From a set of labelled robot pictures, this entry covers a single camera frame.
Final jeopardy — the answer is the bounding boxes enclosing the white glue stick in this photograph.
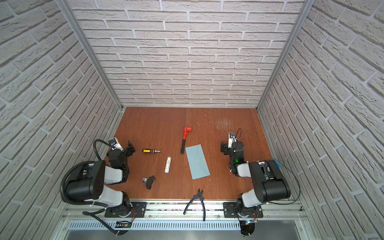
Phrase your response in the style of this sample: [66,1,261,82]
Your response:
[165,156,172,173]

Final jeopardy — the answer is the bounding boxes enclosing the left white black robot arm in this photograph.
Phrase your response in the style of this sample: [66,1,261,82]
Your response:
[60,138,136,236]

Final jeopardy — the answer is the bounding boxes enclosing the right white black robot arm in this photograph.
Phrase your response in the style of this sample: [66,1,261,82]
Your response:
[221,132,291,218]

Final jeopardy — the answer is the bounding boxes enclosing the yellow black screwdriver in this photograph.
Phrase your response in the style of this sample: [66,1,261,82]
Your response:
[143,149,161,154]

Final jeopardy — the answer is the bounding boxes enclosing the small black clip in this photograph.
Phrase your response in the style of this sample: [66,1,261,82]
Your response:
[142,176,156,190]

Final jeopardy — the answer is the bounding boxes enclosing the red black pipe wrench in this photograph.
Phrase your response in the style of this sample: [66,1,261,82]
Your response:
[181,127,192,154]

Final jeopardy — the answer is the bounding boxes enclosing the blue black pliers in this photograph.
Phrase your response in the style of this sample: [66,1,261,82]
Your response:
[183,188,207,222]

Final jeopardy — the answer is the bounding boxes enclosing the grey blue work glove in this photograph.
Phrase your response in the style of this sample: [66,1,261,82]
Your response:
[274,160,281,168]

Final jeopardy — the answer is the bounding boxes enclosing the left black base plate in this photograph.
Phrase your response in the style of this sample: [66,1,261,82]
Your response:
[105,202,147,218]

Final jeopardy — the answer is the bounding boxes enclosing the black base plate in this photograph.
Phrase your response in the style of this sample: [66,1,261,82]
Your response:
[223,202,264,219]
[105,202,147,218]

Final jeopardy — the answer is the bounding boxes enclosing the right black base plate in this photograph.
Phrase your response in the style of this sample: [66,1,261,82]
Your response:
[223,202,264,219]

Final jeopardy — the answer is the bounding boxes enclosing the aluminium frame rail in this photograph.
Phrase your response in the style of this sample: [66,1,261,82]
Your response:
[61,199,308,221]

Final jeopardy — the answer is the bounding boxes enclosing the white slotted cable duct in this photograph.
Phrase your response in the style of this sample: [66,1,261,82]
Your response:
[68,220,240,231]

